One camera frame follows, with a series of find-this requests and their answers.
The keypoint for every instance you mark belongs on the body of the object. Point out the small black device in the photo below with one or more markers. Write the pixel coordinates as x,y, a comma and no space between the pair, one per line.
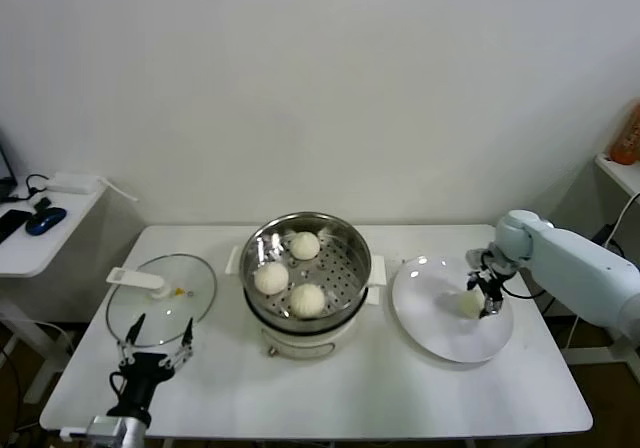
42,202

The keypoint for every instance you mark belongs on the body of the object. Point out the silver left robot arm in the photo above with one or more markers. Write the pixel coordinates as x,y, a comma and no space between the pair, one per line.
132,430

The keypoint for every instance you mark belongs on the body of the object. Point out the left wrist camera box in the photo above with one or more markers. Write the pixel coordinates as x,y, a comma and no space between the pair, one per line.
95,428

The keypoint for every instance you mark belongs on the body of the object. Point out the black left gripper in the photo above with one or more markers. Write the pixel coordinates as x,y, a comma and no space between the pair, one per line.
145,368

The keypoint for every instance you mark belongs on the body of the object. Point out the blue computer mouse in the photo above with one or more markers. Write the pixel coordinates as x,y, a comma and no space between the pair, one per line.
46,219

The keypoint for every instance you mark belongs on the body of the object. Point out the stainless steel steamer basket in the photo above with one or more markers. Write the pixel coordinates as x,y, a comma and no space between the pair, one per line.
345,268

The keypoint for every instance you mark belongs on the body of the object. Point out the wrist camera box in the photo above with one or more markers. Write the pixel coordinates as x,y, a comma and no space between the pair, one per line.
475,256
95,428

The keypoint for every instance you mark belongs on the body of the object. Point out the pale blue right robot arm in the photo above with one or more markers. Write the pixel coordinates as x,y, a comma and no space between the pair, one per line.
575,268

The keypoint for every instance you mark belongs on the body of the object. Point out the orange bottle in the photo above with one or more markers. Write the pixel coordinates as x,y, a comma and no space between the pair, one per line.
629,138

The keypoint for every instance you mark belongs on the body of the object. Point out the white steamed baozi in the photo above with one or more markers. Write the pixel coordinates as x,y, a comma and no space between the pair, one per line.
305,245
467,304
306,300
271,278

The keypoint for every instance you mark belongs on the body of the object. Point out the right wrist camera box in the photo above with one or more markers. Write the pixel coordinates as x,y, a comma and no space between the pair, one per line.
475,256

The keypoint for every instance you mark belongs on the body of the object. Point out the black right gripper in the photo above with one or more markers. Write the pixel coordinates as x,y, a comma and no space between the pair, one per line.
494,280

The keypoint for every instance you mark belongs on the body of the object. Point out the white round plate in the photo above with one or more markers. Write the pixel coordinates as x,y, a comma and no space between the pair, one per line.
425,318

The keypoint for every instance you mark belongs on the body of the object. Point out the white electric pot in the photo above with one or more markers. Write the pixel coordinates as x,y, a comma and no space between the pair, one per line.
300,343

